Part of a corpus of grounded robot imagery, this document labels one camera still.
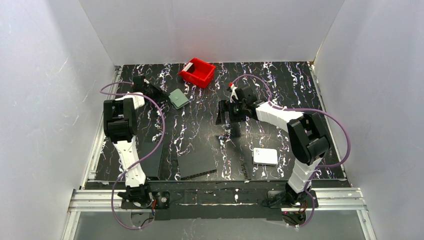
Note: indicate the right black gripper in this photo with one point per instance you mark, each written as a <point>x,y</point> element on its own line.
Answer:
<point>224,112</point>

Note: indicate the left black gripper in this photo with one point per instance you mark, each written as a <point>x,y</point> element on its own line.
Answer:
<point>154,89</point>

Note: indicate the mint green card holder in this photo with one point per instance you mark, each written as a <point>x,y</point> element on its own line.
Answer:
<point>178,99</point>

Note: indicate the red plastic bin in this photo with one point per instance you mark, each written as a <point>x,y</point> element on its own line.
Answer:
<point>198,73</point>

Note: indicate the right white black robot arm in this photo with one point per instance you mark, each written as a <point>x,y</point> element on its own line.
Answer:
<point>308,137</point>

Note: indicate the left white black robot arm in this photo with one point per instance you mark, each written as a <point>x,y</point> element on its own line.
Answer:
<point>120,125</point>

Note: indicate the small black comb strip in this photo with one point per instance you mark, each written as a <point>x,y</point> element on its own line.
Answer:
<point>245,172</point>

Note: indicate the white flat box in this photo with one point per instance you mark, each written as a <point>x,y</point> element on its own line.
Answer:
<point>265,156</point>

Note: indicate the black flat plate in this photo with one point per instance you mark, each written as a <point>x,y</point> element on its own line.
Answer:
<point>196,164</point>

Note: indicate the black rectangular block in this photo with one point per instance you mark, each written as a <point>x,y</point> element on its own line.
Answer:
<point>152,164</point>

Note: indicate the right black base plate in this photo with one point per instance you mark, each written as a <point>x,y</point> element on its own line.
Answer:
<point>280,199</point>

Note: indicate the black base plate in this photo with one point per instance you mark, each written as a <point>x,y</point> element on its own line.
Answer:
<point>160,200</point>
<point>280,199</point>

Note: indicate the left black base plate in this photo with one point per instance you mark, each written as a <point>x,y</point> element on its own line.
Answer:
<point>160,200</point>

